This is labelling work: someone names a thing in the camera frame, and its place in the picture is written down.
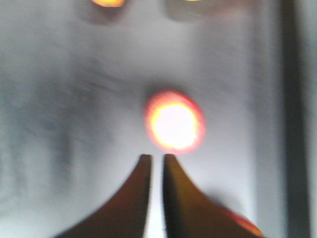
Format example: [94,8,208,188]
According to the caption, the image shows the red apple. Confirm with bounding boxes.
[144,90,206,154]
[224,210,264,238]

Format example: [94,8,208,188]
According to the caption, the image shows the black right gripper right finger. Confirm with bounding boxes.
[163,154,258,238]

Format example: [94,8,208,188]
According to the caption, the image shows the orange fruit middle right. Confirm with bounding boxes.
[92,0,125,7]

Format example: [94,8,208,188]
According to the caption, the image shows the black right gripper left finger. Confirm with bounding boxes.
[57,154,152,238]

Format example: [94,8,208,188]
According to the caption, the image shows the black wooden display table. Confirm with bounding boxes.
[0,0,312,238]

